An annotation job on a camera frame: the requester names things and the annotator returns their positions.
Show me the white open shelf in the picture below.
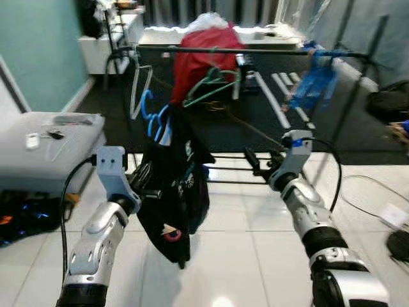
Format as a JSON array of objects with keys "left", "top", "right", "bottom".
[{"left": 79, "top": 10, "right": 145, "bottom": 75}]

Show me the dark striped curtain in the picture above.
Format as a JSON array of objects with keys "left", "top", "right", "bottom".
[{"left": 144, "top": 0, "right": 307, "bottom": 28}]

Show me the white low bench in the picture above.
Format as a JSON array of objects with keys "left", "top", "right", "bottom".
[{"left": 137, "top": 24, "right": 305, "bottom": 52}]

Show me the green plastic hanger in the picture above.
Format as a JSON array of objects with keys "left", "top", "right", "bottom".
[{"left": 184, "top": 67, "right": 242, "bottom": 108}]

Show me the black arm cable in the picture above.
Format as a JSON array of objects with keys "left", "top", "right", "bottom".
[
  {"left": 59, "top": 157, "right": 98, "bottom": 285},
  {"left": 300, "top": 136, "right": 344, "bottom": 214}
]

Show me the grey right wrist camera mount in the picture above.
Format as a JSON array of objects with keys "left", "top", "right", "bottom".
[{"left": 280, "top": 130, "right": 314, "bottom": 186}]

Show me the dark grey carpet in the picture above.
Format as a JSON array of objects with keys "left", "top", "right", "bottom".
[{"left": 77, "top": 45, "right": 409, "bottom": 161}]

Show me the red jacket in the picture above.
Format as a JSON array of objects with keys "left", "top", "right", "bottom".
[{"left": 169, "top": 24, "right": 247, "bottom": 106}]

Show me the black bag with orange marks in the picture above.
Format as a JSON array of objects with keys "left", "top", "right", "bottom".
[{"left": 0, "top": 191, "right": 70, "bottom": 248}]

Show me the white crumpled cloth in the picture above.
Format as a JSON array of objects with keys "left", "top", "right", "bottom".
[{"left": 185, "top": 13, "right": 229, "bottom": 33}]

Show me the blue plastic hanger bundle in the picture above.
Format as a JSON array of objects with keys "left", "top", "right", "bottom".
[{"left": 288, "top": 42, "right": 341, "bottom": 114}]

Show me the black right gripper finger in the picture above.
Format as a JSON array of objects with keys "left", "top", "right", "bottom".
[{"left": 245, "top": 148, "right": 263, "bottom": 178}]

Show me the small white device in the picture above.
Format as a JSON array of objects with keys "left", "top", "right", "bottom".
[{"left": 24, "top": 132, "right": 41, "bottom": 150}]

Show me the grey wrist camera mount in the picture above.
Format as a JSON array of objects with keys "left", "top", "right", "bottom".
[
  {"left": 280, "top": 130, "right": 314, "bottom": 186},
  {"left": 95, "top": 146, "right": 140, "bottom": 207}
]

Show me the dark navy printed garment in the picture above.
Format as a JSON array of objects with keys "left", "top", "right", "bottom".
[{"left": 135, "top": 104, "right": 216, "bottom": 270}]

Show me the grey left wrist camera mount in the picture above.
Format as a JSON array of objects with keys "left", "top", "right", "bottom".
[{"left": 95, "top": 146, "right": 140, "bottom": 207}]

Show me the white plastic hanger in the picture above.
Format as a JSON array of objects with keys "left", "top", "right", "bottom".
[{"left": 130, "top": 61, "right": 154, "bottom": 121}]

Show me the black metal clothes rack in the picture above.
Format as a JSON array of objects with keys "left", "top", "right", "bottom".
[{"left": 102, "top": 13, "right": 392, "bottom": 187}]

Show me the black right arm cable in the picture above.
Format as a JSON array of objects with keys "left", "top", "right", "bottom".
[{"left": 300, "top": 136, "right": 344, "bottom": 214}]

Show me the grey upholstered ottoman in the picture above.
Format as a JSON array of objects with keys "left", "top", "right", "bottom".
[{"left": 0, "top": 112, "right": 107, "bottom": 196}]

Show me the clear plastic packet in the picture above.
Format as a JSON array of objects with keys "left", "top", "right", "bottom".
[{"left": 52, "top": 114, "right": 96, "bottom": 127}]

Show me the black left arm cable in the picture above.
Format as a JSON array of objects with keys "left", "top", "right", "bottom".
[{"left": 59, "top": 157, "right": 98, "bottom": 285}]

